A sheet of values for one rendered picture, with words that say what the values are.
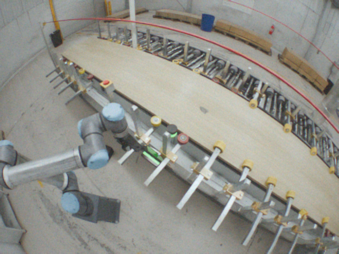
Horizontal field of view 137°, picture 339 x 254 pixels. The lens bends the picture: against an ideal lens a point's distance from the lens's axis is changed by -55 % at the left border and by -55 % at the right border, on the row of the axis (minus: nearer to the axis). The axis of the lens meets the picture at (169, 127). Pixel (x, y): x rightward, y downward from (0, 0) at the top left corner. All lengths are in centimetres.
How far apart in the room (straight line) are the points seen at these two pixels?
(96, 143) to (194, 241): 160
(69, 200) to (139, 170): 109
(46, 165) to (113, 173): 143
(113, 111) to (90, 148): 18
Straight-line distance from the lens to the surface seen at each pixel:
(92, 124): 63
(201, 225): 187
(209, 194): 116
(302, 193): 151
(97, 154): 54
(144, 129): 141
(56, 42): 724
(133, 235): 186
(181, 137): 104
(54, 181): 109
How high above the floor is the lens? 180
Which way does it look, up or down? 56 degrees down
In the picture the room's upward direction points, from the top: 5 degrees clockwise
